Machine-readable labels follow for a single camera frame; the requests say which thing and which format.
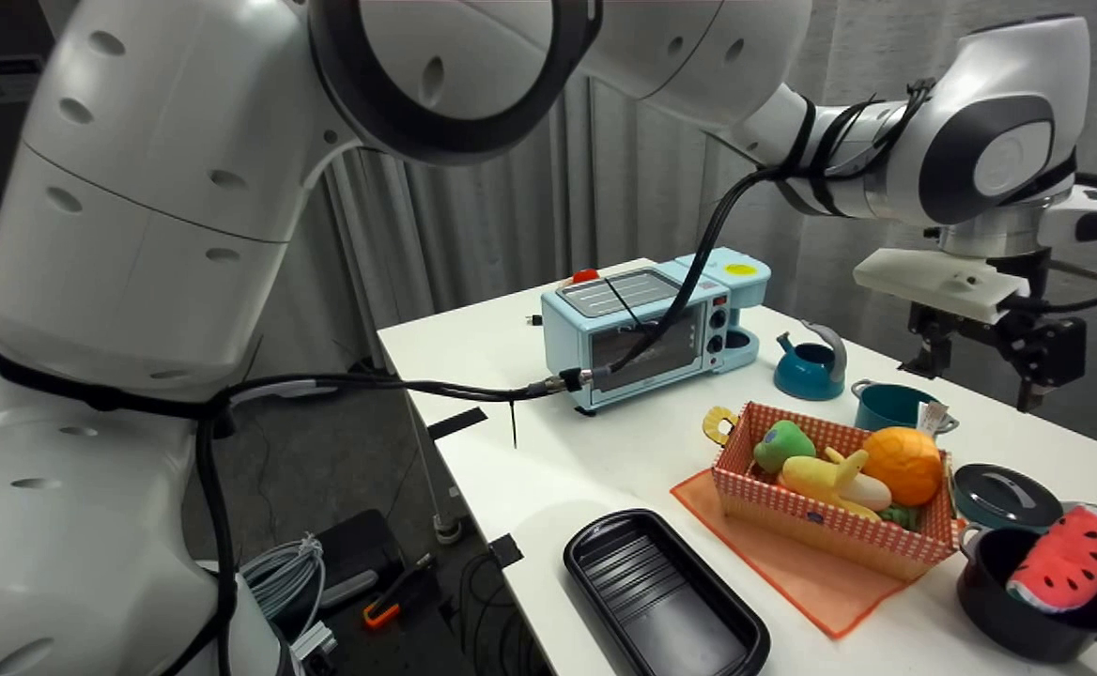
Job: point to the red watermelon slice plushy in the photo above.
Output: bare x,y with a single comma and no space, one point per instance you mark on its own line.
1065,566

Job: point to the orange cloth mat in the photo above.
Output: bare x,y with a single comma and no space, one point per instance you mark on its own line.
812,583

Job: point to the dark blue toy kettle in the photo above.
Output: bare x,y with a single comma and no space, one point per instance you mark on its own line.
809,371

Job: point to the light green plushy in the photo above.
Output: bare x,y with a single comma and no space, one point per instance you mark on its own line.
782,444

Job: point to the orange fruit plushy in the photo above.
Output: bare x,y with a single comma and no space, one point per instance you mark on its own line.
901,462

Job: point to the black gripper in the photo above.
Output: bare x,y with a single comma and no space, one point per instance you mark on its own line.
1033,339

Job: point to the yellow banana plushy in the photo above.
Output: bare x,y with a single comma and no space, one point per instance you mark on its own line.
830,477

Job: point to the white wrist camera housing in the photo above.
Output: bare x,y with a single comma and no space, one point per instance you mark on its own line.
945,283

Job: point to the teal toy pot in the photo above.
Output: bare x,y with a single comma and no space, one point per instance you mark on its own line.
891,408

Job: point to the light blue toy oven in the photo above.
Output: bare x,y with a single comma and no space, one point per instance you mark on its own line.
599,328

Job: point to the grey toy frying pan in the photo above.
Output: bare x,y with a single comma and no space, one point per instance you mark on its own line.
999,496

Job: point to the grey curtain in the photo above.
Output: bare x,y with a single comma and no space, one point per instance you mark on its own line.
646,190

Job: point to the black ribbed plastic tray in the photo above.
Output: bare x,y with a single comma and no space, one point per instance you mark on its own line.
661,593

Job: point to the black toy pot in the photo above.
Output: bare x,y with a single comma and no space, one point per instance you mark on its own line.
1013,621

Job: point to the orange striped basket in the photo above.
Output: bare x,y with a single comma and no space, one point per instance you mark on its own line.
812,514

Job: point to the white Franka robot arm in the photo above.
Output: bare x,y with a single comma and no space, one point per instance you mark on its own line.
135,249

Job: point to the black tape patch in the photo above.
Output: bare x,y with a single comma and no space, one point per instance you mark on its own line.
455,421
506,548

